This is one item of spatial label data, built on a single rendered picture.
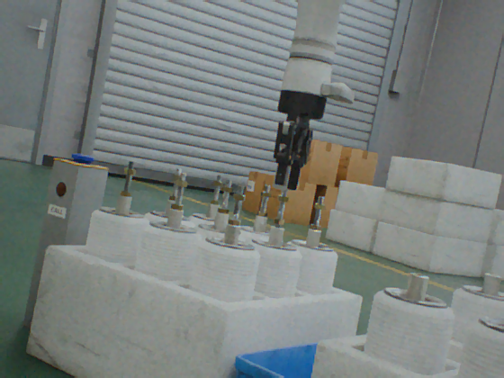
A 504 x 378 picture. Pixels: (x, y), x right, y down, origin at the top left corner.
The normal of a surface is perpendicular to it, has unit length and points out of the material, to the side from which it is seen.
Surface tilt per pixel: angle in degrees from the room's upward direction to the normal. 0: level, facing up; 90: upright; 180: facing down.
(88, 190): 90
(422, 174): 90
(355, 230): 90
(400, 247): 90
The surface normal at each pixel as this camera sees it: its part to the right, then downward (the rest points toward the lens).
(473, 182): 0.51, 0.14
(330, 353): -0.63, -0.08
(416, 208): -0.83, -0.13
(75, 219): 0.78, 0.18
